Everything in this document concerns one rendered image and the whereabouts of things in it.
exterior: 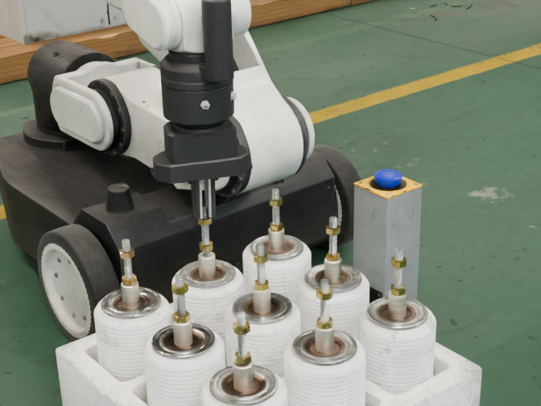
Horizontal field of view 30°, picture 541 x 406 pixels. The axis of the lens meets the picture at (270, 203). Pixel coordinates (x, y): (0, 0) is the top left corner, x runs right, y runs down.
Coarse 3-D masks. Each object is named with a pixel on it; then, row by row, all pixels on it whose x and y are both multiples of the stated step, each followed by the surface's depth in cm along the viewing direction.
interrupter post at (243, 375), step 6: (234, 366) 109; (240, 366) 109; (246, 366) 109; (252, 366) 109; (234, 372) 109; (240, 372) 109; (246, 372) 109; (252, 372) 110; (234, 378) 110; (240, 378) 109; (246, 378) 109; (252, 378) 110; (234, 384) 110; (240, 384) 109; (246, 384) 110; (252, 384) 110; (240, 390) 110; (246, 390) 110
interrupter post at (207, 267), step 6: (210, 252) 134; (198, 258) 133; (204, 258) 132; (210, 258) 132; (204, 264) 133; (210, 264) 133; (204, 270) 133; (210, 270) 133; (204, 276) 133; (210, 276) 133
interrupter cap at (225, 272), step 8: (192, 264) 137; (216, 264) 136; (224, 264) 136; (184, 272) 134; (192, 272) 135; (216, 272) 135; (224, 272) 134; (232, 272) 134; (184, 280) 132; (192, 280) 132; (200, 280) 132; (208, 280) 132; (216, 280) 132; (224, 280) 132
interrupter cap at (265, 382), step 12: (228, 372) 113; (264, 372) 113; (216, 384) 111; (228, 384) 111; (264, 384) 110; (276, 384) 110; (216, 396) 108; (228, 396) 109; (240, 396) 108; (252, 396) 108; (264, 396) 108
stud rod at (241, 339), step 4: (240, 312) 107; (240, 316) 107; (244, 316) 107; (240, 320) 107; (244, 320) 107; (240, 324) 107; (244, 324) 107; (240, 336) 108; (244, 336) 108; (240, 340) 108; (244, 340) 108; (240, 344) 108; (244, 344) 108; (240, 348) 108; (244, 348) 108; (240, 352) 109; (244, 352) 109; (240, 356) 109; (244, 356) 109
